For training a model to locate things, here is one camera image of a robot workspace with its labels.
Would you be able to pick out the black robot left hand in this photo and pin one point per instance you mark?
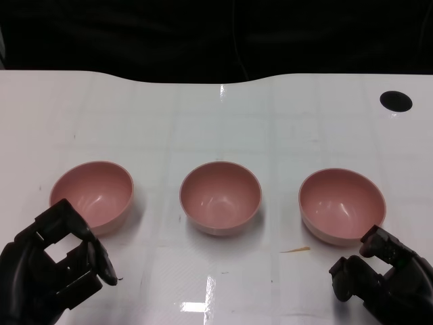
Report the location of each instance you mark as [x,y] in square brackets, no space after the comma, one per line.
[27,274]

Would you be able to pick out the round black table grommet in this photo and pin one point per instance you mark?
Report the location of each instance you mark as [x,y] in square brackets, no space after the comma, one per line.
[395,101]

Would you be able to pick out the black backdrop cloth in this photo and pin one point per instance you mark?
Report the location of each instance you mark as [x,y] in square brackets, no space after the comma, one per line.
[135,34]

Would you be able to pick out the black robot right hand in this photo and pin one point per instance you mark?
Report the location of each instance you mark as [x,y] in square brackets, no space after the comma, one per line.
[406,291]

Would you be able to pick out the pink plastic bowl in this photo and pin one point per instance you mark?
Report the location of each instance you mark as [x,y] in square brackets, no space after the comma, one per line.
[338,203]
[220,199]
[98,193]

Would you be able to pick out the thin tan wood sliver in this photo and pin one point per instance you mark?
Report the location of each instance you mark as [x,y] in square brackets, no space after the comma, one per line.
[299,250]

